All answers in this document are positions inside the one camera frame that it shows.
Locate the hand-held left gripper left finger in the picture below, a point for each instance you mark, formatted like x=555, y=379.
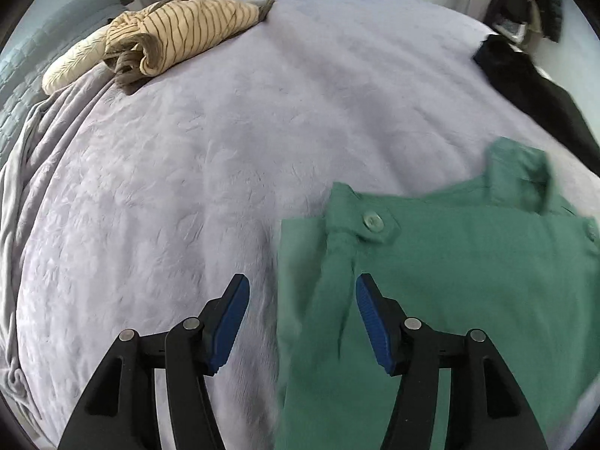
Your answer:
x=229, y=323

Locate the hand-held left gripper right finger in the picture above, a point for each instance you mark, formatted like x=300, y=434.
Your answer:
x=375, y=323

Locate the green work jacket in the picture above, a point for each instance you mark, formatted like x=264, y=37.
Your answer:
x=445, y=267

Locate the lavender embossed blanket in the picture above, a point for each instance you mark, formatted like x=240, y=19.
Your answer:
x=187, y=173

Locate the black folded garment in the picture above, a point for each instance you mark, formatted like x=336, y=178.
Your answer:
x=539, y=98

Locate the cream quilted pillow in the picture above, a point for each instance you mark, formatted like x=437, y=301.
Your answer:
x=70, y=68

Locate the striped beige garment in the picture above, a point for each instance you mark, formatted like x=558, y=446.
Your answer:
x=197, y=23

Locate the grey quilted headboard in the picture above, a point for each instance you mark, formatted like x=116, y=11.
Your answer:
x=28, y=79

